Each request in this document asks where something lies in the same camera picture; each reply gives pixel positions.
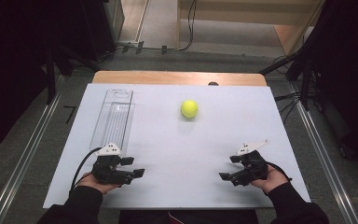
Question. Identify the aluminium floor rail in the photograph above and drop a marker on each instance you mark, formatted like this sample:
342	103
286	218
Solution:
323	155
28	155

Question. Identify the person's left hand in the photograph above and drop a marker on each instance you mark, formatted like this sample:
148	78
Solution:
98	187

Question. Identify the black metal stand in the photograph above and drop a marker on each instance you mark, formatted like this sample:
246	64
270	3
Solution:
50	77
304	74

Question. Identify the yellow tennis ball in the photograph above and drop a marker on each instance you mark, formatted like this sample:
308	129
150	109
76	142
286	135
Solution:
189	108

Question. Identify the person's right hand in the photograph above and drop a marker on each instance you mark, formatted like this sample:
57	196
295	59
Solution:
272	180

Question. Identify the clear plastic container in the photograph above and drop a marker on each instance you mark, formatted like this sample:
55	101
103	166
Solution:
115	121

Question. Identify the white table board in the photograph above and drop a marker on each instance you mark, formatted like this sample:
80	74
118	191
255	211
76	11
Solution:
183	155

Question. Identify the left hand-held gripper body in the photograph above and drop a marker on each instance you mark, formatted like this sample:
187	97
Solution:
107	171

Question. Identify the light wooden bench frame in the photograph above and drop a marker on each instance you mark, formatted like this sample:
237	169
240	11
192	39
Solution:
245	12

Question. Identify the black curtain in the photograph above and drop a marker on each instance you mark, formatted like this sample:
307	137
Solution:
9	68
351	77

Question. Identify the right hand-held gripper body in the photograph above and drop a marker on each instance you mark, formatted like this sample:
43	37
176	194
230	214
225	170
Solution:
253	168

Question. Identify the black cabinet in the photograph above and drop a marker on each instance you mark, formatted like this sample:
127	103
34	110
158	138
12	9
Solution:
102	25

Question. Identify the small dark round table fitting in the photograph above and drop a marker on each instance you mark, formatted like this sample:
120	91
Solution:
213	83

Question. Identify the person's dark lap clothing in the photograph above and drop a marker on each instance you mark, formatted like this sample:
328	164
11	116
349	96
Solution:
205	217

